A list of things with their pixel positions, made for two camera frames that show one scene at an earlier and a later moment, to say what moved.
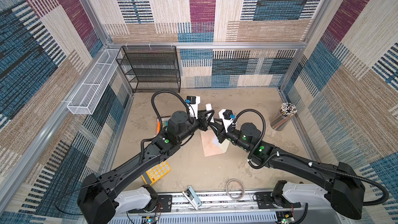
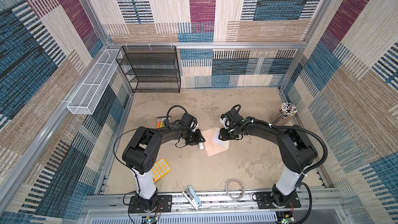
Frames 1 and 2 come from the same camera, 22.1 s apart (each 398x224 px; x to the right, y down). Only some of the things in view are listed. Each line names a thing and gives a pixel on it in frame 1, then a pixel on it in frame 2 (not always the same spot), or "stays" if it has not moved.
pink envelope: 209,149 stays
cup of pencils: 279,122 stays
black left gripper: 201,121 to 197,139
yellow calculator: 156,173 stays
